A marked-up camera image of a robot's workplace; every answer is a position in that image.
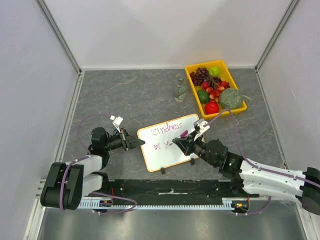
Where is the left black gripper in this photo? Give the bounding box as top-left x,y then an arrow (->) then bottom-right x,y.
103,127 -> 145,151

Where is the magenta marker cap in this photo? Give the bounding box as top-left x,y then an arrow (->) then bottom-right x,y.
180,130 -> 188,138

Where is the yellow framed whiteboard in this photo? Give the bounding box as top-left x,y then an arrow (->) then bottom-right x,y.
137,113 -> 199,172

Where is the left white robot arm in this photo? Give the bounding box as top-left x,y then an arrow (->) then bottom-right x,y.
40,127 -> 146,210

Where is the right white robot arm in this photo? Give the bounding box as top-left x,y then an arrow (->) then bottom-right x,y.
172,135 -> 320,215

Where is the red apple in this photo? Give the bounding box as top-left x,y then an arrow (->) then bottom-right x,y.
204,101 -> 220,115

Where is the green avocado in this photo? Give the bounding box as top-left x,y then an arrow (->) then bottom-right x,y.
197,89 -> 210,104

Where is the clear glass bottle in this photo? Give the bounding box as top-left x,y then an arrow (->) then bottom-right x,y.
174,77 -> 186,102

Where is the red cherry bunch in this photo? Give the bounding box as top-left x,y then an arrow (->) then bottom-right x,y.
201,76 -> 230,103

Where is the green netted melon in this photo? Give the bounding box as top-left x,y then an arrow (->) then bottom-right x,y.
219,88 -> 243,110

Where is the purple grape bunch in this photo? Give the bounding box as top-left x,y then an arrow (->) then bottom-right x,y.
189,66 -> 210,86

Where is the green apple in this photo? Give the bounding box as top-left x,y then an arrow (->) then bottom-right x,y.
208,65 -> 221,77

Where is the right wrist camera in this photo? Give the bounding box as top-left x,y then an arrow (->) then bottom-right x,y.
193,118 -> 210,141

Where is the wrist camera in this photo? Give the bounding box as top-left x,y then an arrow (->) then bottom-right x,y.
193,118 -> 210,141
109,115 -> 123,133

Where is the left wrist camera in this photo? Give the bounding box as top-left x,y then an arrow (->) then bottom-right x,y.
109,115 -> 123,133

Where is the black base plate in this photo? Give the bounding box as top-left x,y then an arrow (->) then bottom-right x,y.
97,179 -> 260,199

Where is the white slotted cable duct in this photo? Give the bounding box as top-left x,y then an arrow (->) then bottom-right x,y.
77,197 -> 249,211

